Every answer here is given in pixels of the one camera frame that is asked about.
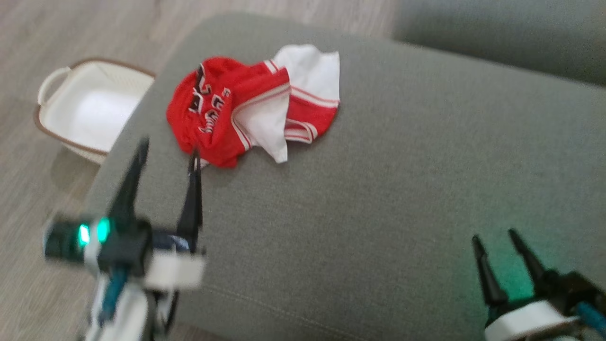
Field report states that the red white lettered jersey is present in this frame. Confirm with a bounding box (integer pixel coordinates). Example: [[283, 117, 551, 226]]
[[166, 44, 341, 169]]

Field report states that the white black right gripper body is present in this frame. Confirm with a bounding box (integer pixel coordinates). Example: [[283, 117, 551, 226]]
[[484, 284, 580, 341]]

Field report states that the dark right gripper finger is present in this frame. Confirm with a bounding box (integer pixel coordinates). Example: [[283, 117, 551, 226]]
[[472, 235, 508, 307], [508, 229, 547, 287]]

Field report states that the large grey sofa seat cushion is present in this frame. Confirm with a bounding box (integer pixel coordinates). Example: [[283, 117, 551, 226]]
[[85, 12, 606, 341]]

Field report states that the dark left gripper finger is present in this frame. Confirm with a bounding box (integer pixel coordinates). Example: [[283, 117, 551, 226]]
[[108, 137, 150, 224], [178, 149, 204, 251]]

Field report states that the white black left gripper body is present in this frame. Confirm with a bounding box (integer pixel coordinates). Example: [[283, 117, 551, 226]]
[[80, 218, 206, 290]]

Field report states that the small grey sofa cushion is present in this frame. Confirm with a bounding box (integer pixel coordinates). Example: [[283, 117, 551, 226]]
[[393, 0, 606, 89]]

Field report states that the left arm cable teal plug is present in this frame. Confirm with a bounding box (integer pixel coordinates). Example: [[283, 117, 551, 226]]
[[101, 267, 129, 323]]

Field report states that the white laundry basket brown rim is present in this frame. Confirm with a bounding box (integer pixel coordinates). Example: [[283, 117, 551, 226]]
[[33, 58, 156, 166]]

